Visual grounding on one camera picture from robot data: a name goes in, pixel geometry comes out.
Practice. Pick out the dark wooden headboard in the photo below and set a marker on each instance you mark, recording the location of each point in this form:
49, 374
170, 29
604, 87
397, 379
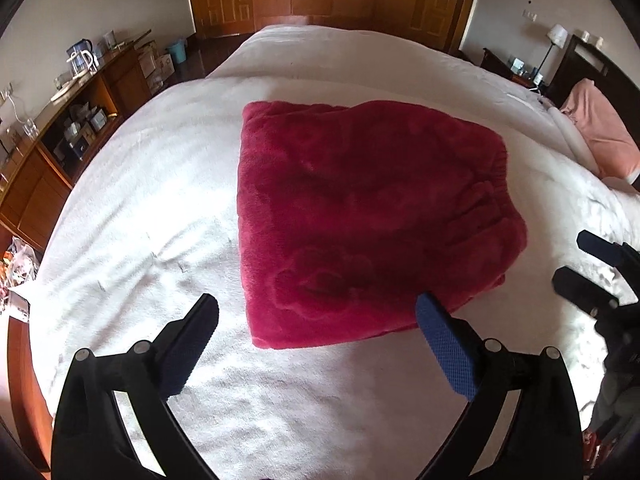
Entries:
584, 61

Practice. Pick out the electric kettle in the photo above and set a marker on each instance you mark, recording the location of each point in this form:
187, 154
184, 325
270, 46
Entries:
81, 59

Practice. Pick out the white pillow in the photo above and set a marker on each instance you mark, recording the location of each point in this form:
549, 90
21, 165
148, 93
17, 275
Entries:
574, 140

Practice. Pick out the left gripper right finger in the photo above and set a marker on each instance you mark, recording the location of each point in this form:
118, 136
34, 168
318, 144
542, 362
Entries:
543, 440

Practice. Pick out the white bedside lamp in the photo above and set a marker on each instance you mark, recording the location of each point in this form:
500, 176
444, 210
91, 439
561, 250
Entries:
556, 36

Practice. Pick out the red fleece pants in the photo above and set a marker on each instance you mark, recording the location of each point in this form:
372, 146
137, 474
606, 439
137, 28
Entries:
348, 214

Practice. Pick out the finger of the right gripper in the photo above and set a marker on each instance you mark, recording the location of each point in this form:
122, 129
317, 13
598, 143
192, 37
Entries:
622, 257
583, 293

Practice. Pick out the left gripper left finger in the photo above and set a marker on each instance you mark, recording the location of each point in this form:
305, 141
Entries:
90, 440

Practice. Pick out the pink pillow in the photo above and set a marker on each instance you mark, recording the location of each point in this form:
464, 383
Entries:
612, 149

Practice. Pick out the dark wooden nightstand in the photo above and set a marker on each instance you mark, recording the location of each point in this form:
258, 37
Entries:
495, 65

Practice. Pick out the wooden side cabinet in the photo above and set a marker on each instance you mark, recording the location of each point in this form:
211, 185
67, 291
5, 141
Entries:
36, 181

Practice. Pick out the blue waste bin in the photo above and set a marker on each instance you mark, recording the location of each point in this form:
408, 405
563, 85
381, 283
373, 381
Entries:
177, 51

